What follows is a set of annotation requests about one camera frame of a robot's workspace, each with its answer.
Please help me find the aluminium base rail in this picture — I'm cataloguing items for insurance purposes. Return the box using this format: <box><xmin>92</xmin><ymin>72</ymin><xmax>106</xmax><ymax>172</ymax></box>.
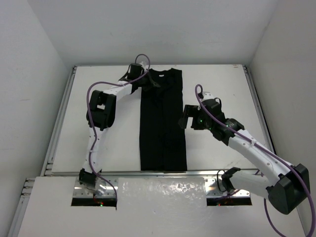
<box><xmin>71</xmin><ymin>170</ymin><xmax>255</xmax><ymax>207</ymax></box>

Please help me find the white front cover panel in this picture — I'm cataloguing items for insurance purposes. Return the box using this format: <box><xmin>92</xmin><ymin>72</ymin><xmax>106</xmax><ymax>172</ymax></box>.
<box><xmin>19</xmin><ymin>177</ymin><xmax>304</xmax><ymax>237</ymax></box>

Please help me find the aluminium frame rail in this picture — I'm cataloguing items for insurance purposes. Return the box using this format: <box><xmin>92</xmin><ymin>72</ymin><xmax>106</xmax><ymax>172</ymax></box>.
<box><xmin>242</xmin><ymin>65</ymin><xmax>276</xmax><ymax>153</ymax></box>
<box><xmin>8</xmin><ymin>66</ymin><xmax>77</xmax><ymax>237</ymax></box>

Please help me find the right aluminium frame rail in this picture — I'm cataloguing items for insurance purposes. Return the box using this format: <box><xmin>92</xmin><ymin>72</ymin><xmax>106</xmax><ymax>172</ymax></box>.
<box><xmin>242</xmin><ymin>65</ymin><xmax>276</xmax><ymax>153</ymax></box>

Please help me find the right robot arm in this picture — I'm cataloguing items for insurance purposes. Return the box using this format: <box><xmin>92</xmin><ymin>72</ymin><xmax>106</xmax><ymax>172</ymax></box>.
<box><xmin>179</xmin><ymin>98</ymin><xmax>310</xmax><ymax>215</ymax></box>

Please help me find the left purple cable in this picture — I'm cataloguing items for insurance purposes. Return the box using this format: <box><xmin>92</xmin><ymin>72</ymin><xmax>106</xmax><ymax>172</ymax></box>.
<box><xmin>86</xmin><ymin>53</ymin><xmax>151</xmax><ymax>200</ymax></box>

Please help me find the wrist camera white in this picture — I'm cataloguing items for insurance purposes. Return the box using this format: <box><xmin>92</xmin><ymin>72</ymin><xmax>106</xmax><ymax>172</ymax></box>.
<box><xmin>199</xmin><ymin>91</ymin><xmax>215</xmax><ymax>101</ymax></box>
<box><xmin>139</xmin><ymin>61</ymin><xmax>150</xmax><ymax>70</ymax></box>

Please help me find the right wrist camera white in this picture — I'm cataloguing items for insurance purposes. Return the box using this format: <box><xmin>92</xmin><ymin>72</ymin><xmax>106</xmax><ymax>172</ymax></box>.
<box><xmin>199</xmin><ymin>91</ymin><xmax>215</xmax><ymax>101</ymax></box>

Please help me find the black t-shirt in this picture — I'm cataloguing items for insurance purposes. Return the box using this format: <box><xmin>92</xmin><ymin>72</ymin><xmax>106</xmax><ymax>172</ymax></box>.
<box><xmin>139</xmin><ymin>68</ymin><xmax>187</xmax><ymax>172</ymax></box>

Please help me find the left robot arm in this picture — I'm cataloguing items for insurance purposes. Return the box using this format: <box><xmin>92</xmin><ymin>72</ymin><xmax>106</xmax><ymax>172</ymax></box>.
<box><xmin>79</xmin><ymin>63</ymin><xmax>160</xmax><ymax>192</ymax></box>

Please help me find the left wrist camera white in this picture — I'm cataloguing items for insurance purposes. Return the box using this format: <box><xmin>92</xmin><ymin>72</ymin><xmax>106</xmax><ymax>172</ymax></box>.
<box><xmin>139</xmin><ymin>61</ymin><xmax>150</xmax><ymax>70</ymax></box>

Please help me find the left aluminium frame rail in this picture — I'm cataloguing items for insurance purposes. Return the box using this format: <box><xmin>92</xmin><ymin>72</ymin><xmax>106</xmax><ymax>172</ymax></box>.
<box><xmin>8</xmin><ymin>66</ymin><xmax>77</xmax><ymax>237</ymax></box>

